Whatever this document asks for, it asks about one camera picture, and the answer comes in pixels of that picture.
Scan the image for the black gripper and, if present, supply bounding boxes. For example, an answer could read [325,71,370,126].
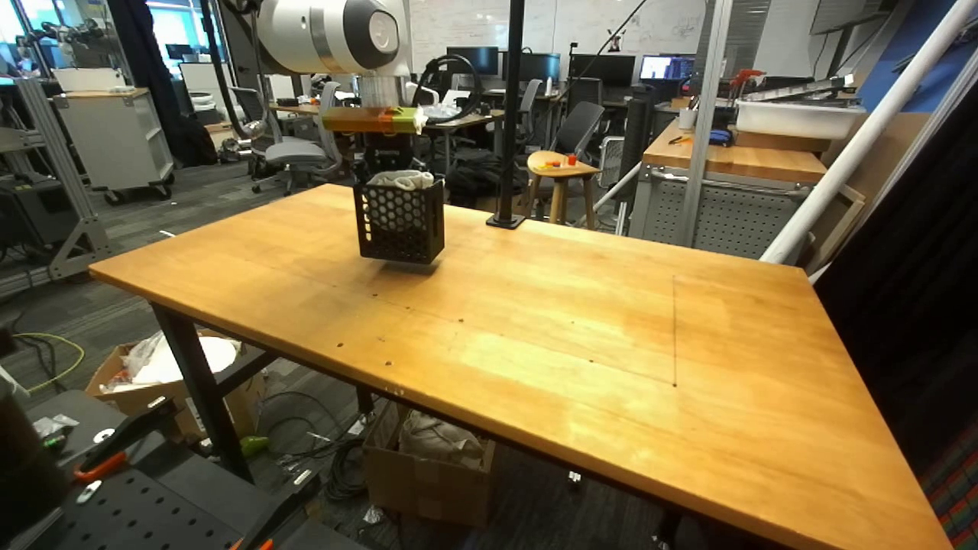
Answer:
[351,130,419,186]

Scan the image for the black perforated basket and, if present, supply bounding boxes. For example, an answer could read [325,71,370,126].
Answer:
[351,169,450,269]

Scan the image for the grey office chair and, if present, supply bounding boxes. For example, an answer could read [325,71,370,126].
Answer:
[246,93,346,194]

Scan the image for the black computer monitor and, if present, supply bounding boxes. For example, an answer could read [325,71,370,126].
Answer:
[443,41,505,80]
[566,51,640,93]

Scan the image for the black vertical pole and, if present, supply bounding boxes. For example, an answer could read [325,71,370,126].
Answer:
[487,0,530,231]

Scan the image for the round wooden stool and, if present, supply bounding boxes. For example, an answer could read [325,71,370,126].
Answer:
[525,147,605,229]

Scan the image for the dark office chair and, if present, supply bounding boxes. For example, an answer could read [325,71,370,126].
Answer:
[554,96,609,157]

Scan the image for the grey cabinet cart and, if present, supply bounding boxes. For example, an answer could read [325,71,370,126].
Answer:
[50,86,176,202]

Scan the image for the lit computer monitor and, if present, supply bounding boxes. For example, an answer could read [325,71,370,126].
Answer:
[637,51,698,86]

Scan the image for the cardboard box with white bag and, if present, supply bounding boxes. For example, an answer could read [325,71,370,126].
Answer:
[86,331,272,446]

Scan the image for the silver metal pole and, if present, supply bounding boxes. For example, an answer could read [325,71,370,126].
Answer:
[677,0,737,248]

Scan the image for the brown cardboard box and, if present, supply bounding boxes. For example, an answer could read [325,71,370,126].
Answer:
[365,407,501,529]

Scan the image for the grey metal rack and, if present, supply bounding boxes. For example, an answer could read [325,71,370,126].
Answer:
[0,72,117,300]

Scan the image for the white tray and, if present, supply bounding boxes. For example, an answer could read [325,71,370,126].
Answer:
[732,93,869,144]

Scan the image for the black perforated cart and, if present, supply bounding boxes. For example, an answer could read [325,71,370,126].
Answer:
[0,399,360,550]

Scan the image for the white pole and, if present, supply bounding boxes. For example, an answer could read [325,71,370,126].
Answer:
[760,0,978,269]
[805,50,978,283]

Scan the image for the blue board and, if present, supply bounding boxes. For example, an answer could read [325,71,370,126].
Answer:
[852,0,978,117]

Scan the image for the black curtain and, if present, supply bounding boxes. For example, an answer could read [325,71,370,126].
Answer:
[812,80,978,469]

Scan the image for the black metal table frame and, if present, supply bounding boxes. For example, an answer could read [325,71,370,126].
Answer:
[151,303,716,550]

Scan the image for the yellow green cable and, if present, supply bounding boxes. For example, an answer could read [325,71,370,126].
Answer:
[10,331,93,394]

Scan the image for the orange handled clamp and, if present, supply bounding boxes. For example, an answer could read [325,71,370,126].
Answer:
[71,446,134,484]

